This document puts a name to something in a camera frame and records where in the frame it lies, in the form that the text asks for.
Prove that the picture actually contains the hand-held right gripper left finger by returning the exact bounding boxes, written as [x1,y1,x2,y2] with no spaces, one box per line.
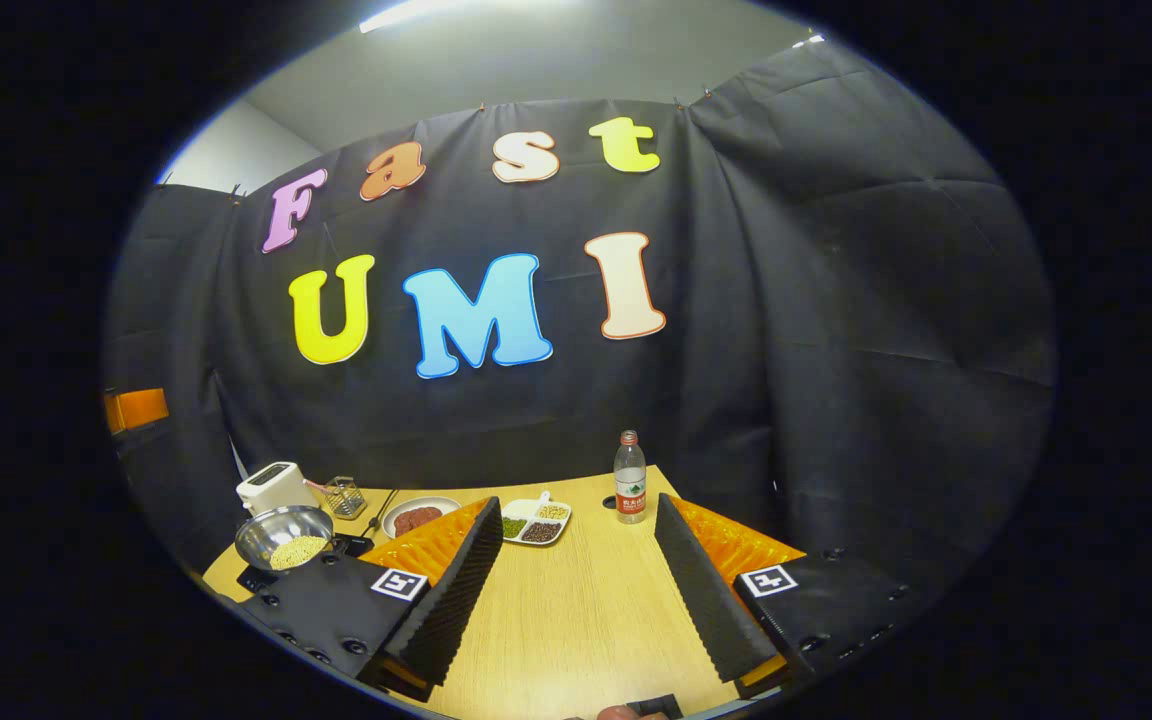
[236,497,504,701]

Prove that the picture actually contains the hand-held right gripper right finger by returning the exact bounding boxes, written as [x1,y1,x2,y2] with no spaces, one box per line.
[654,492,912,701]

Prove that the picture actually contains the stainless steel pot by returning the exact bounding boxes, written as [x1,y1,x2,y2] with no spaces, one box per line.
[234,505,375,573]

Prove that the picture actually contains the black induction cooktop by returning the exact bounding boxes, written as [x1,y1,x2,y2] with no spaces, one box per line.
[234,545,377,596]

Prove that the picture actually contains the round white plate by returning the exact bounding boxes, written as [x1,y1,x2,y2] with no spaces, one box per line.
[382,496,461,541]

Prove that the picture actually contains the white divided dish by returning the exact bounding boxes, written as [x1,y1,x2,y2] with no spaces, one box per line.
[499,490,573,547]

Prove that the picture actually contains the clear plastic water bottle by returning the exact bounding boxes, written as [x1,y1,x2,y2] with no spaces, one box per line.
[614,430,648,525]

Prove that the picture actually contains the white toaster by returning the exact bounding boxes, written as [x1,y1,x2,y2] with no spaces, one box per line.
[236,461,321,518]

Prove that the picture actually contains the large pile of soybeans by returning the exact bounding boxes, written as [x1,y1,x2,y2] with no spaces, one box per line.
[269,536,329,571]

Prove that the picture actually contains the black backdrop cloth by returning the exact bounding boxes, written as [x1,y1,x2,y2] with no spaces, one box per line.
[101,40,1057,621]

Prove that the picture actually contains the large ceiling light panel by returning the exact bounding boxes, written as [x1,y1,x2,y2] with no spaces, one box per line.
[358,0,497,34]

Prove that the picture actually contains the black power cable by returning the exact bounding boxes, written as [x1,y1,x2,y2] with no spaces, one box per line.
[364,488,399,538]

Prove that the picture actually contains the metal wire holder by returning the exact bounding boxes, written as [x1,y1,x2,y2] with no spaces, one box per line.
[323,476,368,521]

